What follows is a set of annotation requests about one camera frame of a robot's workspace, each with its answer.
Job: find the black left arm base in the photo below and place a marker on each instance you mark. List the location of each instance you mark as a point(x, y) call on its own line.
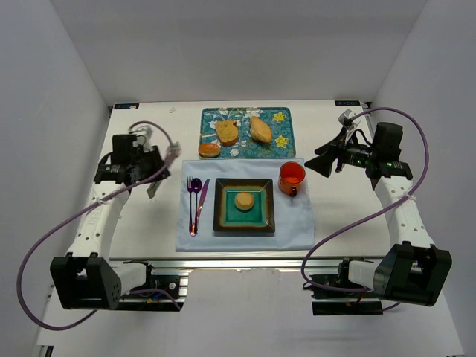
point(163, 288)

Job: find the teal floral tray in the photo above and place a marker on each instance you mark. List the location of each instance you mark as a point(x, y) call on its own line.
point(278, 119)

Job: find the blue right corner label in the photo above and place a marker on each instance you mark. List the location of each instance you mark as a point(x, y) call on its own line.
point(347, 103)

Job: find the blue corner label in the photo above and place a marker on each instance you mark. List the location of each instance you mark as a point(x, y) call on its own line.
point(347, 103)
point(126, 106)

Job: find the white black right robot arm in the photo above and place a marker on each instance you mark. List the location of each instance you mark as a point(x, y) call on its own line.
point(414, 270)

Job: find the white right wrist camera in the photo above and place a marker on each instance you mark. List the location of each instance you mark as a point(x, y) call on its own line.
point(346, 120)

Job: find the light blue cloth placemat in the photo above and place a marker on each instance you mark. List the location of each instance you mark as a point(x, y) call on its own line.
point(294, 217)

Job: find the aluminium right frame rail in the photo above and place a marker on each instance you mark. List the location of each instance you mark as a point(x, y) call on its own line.
point(369, 118)

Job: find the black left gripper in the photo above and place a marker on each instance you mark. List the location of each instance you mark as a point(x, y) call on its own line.
point(154, 163)

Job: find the orange mug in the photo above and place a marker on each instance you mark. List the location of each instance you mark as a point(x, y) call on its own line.
point(291, 177)

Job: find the purple fork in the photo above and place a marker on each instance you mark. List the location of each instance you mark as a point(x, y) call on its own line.
point(190, 189)

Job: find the small round bread roll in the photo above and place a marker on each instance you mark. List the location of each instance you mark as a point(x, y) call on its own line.
point(244, 200)

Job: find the purple knife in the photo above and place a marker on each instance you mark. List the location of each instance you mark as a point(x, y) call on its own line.
point(201, 203)

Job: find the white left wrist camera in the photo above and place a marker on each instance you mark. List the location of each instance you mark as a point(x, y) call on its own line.
point(143, 133)

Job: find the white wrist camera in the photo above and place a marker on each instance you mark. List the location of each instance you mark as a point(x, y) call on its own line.
point(143, 133)
point(346, 120)

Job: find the brown bread slice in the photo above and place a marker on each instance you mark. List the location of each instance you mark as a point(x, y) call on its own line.
point(227, 132)

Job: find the triangular bread piece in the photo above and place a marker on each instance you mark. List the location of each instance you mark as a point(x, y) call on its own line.
point(260, 131)

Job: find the purple spoon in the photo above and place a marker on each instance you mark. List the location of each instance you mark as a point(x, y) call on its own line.
point(197, 189)

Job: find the glazed bun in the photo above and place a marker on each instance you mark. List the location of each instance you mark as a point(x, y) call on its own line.
point(209, 150)

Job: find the aluminium frame rail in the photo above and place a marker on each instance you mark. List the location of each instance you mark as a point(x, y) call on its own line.
point(217, 262)
point(369, 118)

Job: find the blue left corner label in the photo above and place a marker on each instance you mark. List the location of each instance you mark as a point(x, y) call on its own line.
point(126, 106)

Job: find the black teal square plate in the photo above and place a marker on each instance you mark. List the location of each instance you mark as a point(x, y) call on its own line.
point(258, 219)

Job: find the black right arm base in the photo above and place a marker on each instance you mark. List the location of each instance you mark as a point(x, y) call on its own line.
point(333, 303)

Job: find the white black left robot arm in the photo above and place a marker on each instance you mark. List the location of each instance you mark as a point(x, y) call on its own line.
point(86, 278)

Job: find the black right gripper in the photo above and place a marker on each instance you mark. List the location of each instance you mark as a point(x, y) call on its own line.
point(338, 157)

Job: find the aluminium front frame rail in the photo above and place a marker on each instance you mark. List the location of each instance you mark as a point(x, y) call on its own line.
point(217, 262)

